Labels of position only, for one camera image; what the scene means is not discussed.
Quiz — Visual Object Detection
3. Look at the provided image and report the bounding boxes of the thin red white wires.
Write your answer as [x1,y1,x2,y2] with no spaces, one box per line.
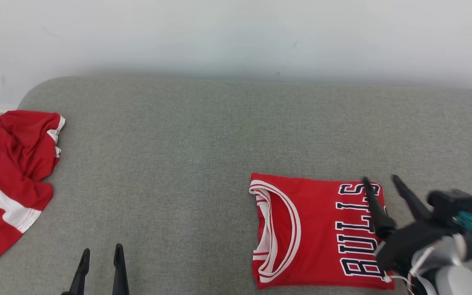
[377,240,443,289]

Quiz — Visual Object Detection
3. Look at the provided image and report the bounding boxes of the red shorts with white stripe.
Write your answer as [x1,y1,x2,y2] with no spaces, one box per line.
[0,110,66,259]

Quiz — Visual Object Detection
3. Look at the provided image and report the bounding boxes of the grey fabric sofa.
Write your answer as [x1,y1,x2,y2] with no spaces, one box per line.
[0,75,472,295]

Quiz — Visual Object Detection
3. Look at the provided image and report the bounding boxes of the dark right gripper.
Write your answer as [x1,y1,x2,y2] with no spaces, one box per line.
[361,174,464,276]

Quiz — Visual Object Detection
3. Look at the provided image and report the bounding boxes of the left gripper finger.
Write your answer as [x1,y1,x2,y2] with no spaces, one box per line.
[111,243,130,295]
[61,248,91,295]

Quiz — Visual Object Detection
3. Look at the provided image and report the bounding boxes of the red Bulls basketball jersey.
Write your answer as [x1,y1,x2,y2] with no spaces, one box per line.
[249,172,395,290]

